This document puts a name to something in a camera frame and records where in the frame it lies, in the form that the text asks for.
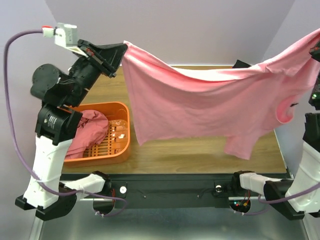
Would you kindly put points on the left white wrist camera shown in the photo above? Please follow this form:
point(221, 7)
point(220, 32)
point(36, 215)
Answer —
point(65, 35)

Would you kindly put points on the light pink t shirt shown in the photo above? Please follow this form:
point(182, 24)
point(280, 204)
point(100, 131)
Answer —
point(241, 104)

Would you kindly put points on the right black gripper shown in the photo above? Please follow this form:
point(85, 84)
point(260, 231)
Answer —
point(316, 50)

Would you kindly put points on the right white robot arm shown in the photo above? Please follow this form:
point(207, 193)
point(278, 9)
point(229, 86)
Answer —
point(293, 198)

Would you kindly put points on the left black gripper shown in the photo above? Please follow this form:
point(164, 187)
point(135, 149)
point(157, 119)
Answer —
point(113, 54)

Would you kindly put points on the orange plastic basket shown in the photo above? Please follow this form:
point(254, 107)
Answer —
point(115, 148)

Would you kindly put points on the folded black t shirt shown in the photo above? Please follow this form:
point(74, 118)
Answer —
point(240, 65)

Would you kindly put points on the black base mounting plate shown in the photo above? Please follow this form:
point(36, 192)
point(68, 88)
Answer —
point(169, 191)

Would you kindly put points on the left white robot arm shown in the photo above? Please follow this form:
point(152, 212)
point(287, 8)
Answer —
point(57, 121)

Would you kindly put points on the dusty rose shirt in basket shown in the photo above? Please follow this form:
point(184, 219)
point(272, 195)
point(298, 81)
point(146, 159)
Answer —
point(91, 130)

